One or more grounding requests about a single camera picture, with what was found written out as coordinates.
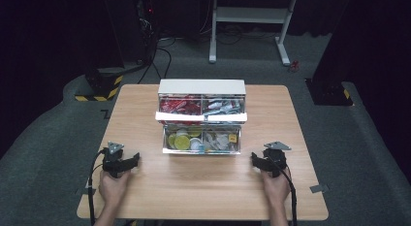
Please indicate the black yellow striped stand base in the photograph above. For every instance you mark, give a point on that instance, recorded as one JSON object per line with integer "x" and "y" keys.
{"x": 101, "y": 87}

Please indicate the small yellow packet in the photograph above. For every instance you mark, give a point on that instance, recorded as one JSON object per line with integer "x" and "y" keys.
{"x": 232, "y": 138}

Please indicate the white drawer cabinet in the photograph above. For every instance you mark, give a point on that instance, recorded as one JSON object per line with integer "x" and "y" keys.
{"x": 202, "y": 86}

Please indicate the person's right hand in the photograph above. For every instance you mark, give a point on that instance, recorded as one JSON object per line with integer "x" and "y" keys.
{"x": 276, "y": 188}

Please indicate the pile of round capsule cups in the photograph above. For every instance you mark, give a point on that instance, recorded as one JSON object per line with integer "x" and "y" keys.
{"x": 182, "y": 142}

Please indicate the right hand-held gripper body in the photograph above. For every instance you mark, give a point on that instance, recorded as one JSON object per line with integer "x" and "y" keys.
{"x": 275, "y": 159}

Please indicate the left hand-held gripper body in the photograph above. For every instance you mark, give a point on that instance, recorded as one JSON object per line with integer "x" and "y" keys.
{"x": 113, "y": 159}

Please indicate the person's left hand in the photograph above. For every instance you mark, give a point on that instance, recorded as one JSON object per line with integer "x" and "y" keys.
{"x": 111, "y": 188}

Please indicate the white metal stand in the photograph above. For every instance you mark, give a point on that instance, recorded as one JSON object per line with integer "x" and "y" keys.
{"x": 248, "y": 15}

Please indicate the pile of clear packets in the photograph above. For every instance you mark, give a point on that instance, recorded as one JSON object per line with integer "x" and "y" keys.
{"x": 216, "y": 140}

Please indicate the pile of grey white packets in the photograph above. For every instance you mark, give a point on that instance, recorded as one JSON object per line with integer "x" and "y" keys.
{"x": 223, "y": 105}

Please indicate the grey tape piece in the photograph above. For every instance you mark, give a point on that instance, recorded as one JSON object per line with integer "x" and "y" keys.
{"x": 86, "y": 191}

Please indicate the pile of red packets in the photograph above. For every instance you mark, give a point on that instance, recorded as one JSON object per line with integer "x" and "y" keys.
{"x": 179, "y": 104}

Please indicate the clear drawer with dividers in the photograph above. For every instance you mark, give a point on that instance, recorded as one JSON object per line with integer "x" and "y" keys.
{"x": 202, "y": 152}

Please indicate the wooden table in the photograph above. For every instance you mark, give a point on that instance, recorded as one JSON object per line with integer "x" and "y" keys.
{"x": 200, "y": 187}

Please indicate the small red floor object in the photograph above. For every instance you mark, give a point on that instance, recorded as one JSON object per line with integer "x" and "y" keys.
{"x": 294, "y": 66}

